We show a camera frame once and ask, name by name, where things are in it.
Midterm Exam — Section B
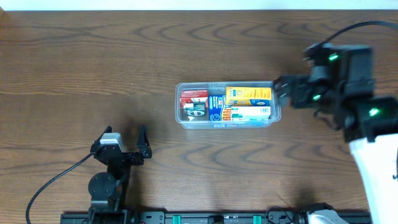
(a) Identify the clear plastic container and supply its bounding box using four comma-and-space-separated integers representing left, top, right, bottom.
175, 81, 281, 129

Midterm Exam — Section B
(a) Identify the blue cooling patch box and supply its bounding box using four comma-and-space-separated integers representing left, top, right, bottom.
208, 95, 271, 123

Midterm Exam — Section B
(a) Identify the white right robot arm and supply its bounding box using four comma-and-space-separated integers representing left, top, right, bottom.
274, 44, 397, 223

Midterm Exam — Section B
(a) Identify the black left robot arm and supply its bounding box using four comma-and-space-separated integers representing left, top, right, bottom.
88, 126, 152, 223

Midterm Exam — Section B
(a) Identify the black mounting rail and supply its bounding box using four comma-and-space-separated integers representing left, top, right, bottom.
60, 210, 373, 224

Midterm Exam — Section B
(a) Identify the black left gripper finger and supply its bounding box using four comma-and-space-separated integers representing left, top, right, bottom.
101, 126, 112, 136
136, 125, 152, 158

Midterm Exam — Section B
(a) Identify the red medicine box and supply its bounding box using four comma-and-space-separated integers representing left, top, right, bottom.
180, 90, 209, 108

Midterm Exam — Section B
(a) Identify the white Panadol box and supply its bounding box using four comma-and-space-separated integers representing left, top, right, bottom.
231, 106, 271, 121

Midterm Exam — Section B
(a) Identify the yellow cough syrup box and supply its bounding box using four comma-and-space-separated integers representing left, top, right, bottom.
226, 86, 272, 106

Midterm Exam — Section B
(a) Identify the green Zam-Buk box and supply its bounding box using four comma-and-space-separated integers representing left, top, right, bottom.
182, 103, 209, 121

